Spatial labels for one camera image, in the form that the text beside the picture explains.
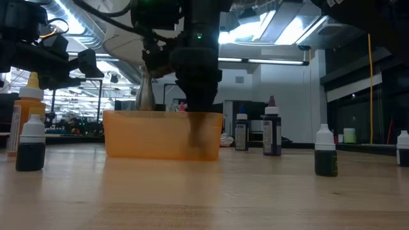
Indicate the black ceiling camera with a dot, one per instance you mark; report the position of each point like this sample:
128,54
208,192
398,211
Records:
303,48

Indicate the small black dropper bottle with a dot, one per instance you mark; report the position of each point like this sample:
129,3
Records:
30,156

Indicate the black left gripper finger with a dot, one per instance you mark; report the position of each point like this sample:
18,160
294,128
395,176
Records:
91,64
67,83

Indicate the black background station frame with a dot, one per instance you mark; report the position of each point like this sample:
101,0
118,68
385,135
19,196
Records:
99,102

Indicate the small dark green dropper bottle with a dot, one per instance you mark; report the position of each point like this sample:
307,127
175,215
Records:
326,163

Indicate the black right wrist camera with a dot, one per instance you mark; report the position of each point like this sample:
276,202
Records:
156,14

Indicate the pale green container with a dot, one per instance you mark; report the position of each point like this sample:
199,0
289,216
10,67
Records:
349,136

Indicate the black background monitor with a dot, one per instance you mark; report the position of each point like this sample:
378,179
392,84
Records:
4,108

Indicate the clear crumpled plastic wrapper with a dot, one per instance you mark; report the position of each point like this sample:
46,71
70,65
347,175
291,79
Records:
227,141

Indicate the grey wall vent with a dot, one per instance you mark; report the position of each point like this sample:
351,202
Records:
239,80

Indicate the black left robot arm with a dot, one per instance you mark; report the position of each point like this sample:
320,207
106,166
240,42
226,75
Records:
19,19

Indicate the orange translucent plastic bin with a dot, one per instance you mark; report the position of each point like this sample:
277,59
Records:
143,137

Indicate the long ceiling light bar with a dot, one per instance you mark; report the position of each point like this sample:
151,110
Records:
107,57
274,61

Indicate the large blue food colouring bottle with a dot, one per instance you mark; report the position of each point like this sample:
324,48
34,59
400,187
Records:
242,134

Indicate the black monitor on stand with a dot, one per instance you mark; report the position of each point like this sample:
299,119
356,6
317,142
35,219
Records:
255,110

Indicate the large purple food colouring bottle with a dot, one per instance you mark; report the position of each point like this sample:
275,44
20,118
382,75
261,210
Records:
274,137

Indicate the large yellow food colouring bottle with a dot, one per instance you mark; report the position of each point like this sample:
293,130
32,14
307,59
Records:
27,107

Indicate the small white-capped dropper bottle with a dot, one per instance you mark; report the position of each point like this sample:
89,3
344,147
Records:
403,140

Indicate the white shade silver table lamp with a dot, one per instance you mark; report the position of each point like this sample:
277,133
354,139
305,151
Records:
145,96

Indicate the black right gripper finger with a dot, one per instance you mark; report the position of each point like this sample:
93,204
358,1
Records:
201,99

